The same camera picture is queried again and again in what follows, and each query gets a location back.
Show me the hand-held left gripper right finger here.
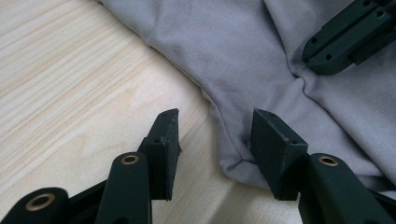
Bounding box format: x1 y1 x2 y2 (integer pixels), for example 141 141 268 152
249 107 309 202

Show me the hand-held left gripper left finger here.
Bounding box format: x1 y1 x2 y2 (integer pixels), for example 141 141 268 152
138 107 182 202

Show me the grey shirt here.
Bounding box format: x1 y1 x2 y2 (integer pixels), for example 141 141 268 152
99 0 396 200

